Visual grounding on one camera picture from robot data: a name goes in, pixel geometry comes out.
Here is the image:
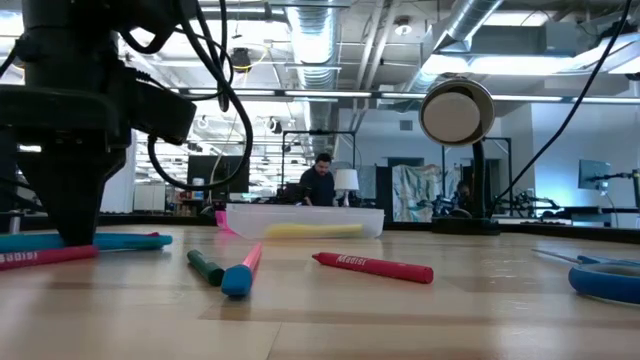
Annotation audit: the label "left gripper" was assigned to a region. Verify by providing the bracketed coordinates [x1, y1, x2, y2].
[0, 85, 132, 247]

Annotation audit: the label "red crayon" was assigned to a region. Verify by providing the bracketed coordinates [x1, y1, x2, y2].
[0, 244, 100, 273]
[311, 251, 435, 285]

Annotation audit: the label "blue pen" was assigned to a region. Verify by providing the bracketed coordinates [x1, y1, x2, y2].
[0, 231, 174, 254]

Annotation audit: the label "yellow highlighter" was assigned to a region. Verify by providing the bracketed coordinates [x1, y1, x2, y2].
[263, 222, 365, 240]

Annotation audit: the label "blue-handled scissors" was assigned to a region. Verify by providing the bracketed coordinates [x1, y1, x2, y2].
[530, 247, 640, 305]

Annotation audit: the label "pink-lidded clear pencil box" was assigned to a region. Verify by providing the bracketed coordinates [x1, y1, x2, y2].
[214, 202, 386, 240]

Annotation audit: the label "white cabinet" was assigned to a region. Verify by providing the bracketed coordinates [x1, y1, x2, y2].
[133, 183, 167, 212]

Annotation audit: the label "black computer monitor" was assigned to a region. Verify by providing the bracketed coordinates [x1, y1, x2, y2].
[186, 154, 251, 202]

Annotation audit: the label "green crayon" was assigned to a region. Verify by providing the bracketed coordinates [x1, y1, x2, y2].
[186, 248, 226, 288]

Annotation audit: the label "pink pencil blue cap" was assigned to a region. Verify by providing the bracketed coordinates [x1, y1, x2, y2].
[220, 242, 264, 299]

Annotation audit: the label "black ceiling device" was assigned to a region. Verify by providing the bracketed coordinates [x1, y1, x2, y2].
[229, 47, 253, 74]

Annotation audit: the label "person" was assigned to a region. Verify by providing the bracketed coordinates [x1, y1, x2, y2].
[452, 179, 474, 214]
[298, 152, 337, 207]

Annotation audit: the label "long ceiling light strip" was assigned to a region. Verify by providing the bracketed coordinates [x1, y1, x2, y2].
[169, 87, 640, 105]

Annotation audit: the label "white-shade table lamp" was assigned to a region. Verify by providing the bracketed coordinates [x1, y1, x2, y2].
[333, 168, 361, 208]

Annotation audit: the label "teal marbled panel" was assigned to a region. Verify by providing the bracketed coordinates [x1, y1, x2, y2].
[392, 163, 464, 223]

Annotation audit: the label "black desk lamp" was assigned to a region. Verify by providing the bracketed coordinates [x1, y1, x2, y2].
[418, 76, 502, 236]

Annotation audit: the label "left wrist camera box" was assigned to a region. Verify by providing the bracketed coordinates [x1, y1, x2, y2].
[130, 81, 198, 147]

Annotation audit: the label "silver ribbed air duct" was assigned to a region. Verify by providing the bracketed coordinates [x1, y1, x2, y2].
[284, 0, 344, 166]

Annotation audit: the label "grey rectangular air duct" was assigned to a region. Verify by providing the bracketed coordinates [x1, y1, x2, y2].
[469, 22, 581, 56]

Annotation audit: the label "thin black cable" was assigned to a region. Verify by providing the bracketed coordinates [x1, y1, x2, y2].
[492, 0, 635, 214]

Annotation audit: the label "wall-mounted monitor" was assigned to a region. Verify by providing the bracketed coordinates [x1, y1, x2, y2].
[578, 158, 613, 192]

